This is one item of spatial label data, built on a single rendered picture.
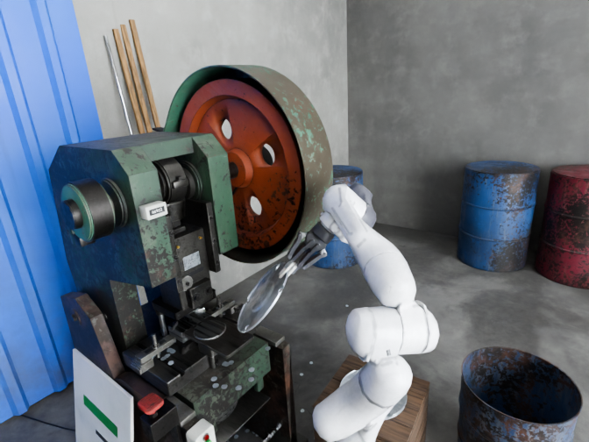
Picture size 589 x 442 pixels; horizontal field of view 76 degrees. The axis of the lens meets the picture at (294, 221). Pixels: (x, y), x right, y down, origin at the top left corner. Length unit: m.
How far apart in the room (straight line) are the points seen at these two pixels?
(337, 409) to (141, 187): 0.84
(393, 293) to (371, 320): 0.08
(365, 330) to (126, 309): 1.06
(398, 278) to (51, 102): 2.05
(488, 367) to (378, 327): 1.24
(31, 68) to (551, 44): 3.75
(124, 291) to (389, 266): 1.08
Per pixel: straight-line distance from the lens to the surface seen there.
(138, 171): 1.22
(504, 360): 2.07
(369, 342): 0.89
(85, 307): 1.75
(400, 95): 4.39
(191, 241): 1.42
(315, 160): 1.37
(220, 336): 1.51
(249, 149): 1.58
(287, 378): 1.77
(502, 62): 4.11
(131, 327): 1.71
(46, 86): 2.46
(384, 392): 0.95
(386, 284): 0.90
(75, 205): 1.25
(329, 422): 1.11
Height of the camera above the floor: 1.64
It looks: 20 degrees down
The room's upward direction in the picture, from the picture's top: 4 degrees counter-clockwise
